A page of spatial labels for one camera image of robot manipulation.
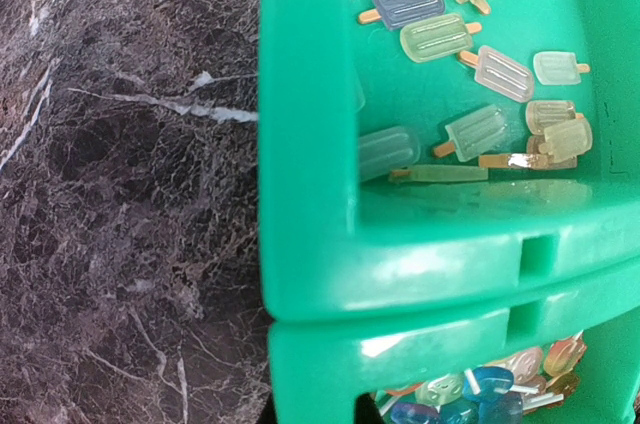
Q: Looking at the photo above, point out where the green yellow candies pile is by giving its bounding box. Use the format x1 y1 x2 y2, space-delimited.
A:
352 0 596 182

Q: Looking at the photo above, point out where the green three-compartment bin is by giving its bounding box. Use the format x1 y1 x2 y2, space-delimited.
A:
259 0 639 423

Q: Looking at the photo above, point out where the blue mixed candies pile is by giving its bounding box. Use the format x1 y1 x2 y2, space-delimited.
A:
370 332 587 423

